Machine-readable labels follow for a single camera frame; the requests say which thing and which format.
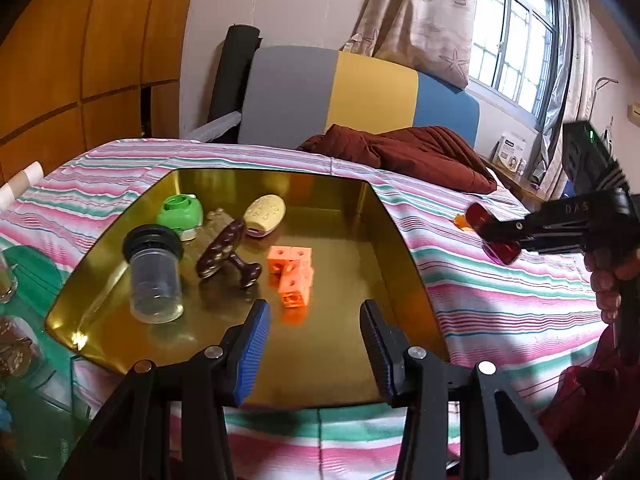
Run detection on clear jar with black lid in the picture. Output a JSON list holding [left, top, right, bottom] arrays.
[[122, 225, 185, 325]]

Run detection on glass jar of biscuits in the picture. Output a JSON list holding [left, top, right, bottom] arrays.
[[0, 316, 33, 378]]

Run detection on white plastic-wrapped bar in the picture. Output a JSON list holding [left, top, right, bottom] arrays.
[[182, 110, 243, 143]]

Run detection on wooden wardrobe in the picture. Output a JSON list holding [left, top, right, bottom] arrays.
[[0, 0, 201, 186]]

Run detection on person's right hand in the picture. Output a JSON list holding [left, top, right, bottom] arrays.
[[584, 249, 622, 327]]

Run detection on brown quilt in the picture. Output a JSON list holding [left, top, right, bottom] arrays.
[[296, 124, 498, 195]]

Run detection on barred window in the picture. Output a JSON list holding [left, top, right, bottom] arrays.
[[467, 0, 558, 128]]

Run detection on silver curtain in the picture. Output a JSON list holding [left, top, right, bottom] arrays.
[[537, 0, 576, 196]]

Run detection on gold metal tray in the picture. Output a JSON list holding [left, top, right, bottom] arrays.
[[44, 169, 451, 408]]

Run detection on white paper roll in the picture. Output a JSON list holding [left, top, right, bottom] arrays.
[[0, 161, 45, 211]]

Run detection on red translucent plastic piece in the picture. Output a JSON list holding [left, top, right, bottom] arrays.
[[465, 203, 523, 264]]

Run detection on pink green striped bedsheet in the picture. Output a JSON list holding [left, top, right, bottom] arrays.
[[0, 137, 621, 480]]

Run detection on orange cube blocks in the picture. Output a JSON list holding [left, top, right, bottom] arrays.
[[266, 244, 315, 310]]

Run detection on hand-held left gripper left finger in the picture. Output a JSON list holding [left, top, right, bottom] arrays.
[[57, 300, 271, 480]]

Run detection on grey yellow blue headboard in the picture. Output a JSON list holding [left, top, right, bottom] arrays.
[[237, 45, 482, 157]]

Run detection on wooden side shelf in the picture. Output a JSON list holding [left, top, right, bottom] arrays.
[[482, 155, 546, 211]]

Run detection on black rolled mat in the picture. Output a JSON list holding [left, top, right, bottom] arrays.
[[207, 25, 262, 133]]

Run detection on red garment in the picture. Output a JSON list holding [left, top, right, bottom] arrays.
[[537, 327, 640, 480]]

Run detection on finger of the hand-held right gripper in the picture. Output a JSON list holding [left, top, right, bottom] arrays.
[[475, 207, 548, 244], [520, 234, 588, 257]]

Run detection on patterned beige curtain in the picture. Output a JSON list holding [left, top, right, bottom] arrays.
[[342, 0, 475, 88], [542, 0, 593, 201]]

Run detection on white cardboard box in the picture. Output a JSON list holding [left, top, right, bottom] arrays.
[[492, 132, 528, 171]]

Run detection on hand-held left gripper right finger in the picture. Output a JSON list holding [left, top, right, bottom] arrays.
[[359, 299, 573, 480]]

